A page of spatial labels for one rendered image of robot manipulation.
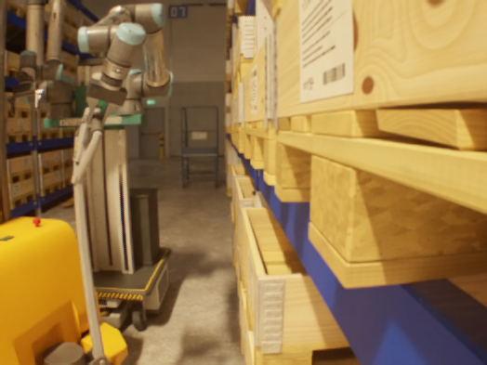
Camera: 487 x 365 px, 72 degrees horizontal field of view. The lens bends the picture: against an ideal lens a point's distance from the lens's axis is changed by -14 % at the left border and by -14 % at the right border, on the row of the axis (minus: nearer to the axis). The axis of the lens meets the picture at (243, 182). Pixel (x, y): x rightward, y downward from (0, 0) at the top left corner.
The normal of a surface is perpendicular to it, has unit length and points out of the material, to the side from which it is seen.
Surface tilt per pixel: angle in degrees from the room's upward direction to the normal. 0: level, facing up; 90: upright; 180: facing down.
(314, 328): 90
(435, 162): 90
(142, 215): 90
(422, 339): 90
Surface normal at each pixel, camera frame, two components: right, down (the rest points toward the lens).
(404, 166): -1.00, 0.00
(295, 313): 0.06, 0.15
